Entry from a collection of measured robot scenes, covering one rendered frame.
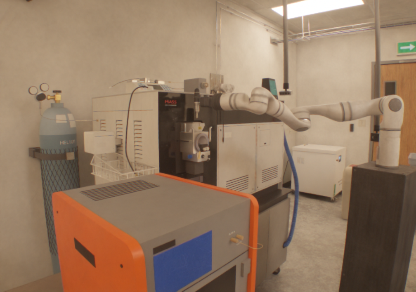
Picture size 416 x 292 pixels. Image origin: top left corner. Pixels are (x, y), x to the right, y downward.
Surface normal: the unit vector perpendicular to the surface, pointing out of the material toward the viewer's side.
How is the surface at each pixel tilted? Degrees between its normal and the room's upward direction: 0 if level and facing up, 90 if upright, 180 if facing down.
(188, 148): 90
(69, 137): 90
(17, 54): 90
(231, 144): 90
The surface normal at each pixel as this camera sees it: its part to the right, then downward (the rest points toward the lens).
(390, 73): -0.68, 0.07
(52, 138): 0.19, 0.08
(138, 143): -0.62, -0.34
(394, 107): -0.26, 0.14
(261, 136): 0.74, 0.06
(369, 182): -0.84, 0.05
